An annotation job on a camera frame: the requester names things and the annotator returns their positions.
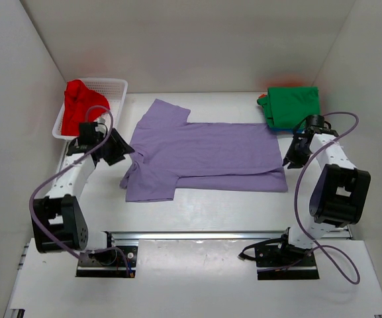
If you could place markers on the green folded t-shirt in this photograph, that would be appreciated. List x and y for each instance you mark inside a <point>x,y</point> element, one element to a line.
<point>285,107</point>

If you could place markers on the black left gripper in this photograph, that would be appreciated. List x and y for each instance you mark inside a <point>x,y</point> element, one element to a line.
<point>122,147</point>

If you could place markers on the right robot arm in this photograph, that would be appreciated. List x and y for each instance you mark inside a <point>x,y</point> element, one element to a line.
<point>339,195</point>

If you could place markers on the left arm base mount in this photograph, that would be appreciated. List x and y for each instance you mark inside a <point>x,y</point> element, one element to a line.
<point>118,263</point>

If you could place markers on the red t-shirt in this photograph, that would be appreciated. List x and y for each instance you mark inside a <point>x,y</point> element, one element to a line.
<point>77,100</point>

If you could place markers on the purple t-shirt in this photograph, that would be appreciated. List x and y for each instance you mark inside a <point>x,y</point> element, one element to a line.
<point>170,153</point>

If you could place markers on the blue folded t-shirt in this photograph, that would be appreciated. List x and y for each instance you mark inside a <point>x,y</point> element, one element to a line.
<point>285,131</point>

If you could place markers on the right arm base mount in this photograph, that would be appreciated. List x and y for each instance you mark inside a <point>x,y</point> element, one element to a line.
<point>276,260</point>

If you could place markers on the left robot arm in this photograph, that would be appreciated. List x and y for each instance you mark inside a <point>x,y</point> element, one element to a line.
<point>58,222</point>

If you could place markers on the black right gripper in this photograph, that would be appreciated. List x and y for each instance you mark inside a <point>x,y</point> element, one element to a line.
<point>290,159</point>

